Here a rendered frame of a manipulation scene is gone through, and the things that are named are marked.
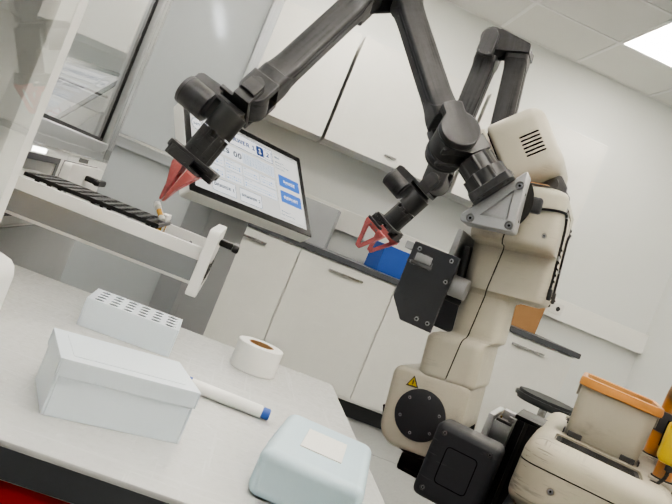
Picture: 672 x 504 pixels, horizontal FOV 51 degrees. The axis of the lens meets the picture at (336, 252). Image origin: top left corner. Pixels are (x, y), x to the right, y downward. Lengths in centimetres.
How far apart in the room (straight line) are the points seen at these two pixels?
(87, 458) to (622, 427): 103
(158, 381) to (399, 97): 407
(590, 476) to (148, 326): 74
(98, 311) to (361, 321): 336
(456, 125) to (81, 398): 89
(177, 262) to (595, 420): 80
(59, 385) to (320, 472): 23
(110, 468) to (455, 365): 95
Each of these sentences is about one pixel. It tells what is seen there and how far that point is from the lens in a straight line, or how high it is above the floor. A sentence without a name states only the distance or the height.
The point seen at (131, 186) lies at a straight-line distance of 289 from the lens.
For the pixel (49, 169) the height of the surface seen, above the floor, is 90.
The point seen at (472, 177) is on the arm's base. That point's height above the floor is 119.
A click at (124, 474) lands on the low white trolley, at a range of 58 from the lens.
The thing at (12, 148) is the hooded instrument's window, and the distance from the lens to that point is 41.
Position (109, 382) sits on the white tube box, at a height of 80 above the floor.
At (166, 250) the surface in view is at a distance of 113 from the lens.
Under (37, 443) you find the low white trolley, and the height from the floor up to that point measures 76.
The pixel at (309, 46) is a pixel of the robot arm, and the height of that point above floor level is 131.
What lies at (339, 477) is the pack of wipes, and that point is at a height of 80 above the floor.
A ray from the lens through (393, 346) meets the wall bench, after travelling 430.
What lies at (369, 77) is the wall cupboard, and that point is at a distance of 461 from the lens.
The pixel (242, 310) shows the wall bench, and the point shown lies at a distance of 417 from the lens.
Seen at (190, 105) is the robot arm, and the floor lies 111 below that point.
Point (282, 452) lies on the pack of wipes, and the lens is 62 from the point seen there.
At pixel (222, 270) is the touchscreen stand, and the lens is 227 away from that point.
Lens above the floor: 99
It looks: 1 degrees down
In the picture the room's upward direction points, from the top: 22 degrees clockwise
